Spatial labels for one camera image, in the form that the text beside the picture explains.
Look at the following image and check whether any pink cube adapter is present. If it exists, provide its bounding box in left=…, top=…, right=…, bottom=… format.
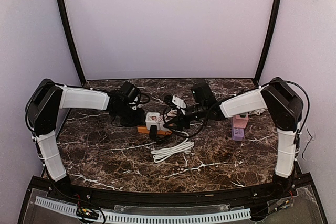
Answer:
left=233, top=114, right=249, bottom=129

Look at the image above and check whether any white coiled power cord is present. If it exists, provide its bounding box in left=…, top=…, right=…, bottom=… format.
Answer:
left=150, top=129, right=195, bottom=164

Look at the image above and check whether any white USB charger with cable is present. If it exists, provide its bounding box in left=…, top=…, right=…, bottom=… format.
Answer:
left=157, top=109, right=183, bottom=127

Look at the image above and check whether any orange power strip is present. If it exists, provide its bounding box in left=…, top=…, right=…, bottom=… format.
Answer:
left=137, top=126, right=172, bottom=135

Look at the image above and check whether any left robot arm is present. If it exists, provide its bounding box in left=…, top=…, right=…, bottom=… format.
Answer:
left=25, top=79, right=151, bottom=182

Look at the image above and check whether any purple power strip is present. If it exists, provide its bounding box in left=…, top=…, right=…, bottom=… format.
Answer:
left=231, top=119, right=245, bottom=141

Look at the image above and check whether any black front rail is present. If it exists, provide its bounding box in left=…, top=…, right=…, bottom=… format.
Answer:
left=26, top=173, right=313, bottom=209

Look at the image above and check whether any white cube adapter with sticker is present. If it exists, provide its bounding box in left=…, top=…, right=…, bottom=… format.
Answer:
left=145, top=112, right=160, bottom=130

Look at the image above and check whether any white slotted cable duct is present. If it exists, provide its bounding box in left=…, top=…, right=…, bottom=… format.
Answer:
left=34, top=196, right=251, bottom=223

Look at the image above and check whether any left black frame post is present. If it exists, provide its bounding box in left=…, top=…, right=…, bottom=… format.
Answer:
left=57, top=0, right=86, bottom=86

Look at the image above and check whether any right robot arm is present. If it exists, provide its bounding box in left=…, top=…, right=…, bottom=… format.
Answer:
left=163, top=77, right=308, bottom=179

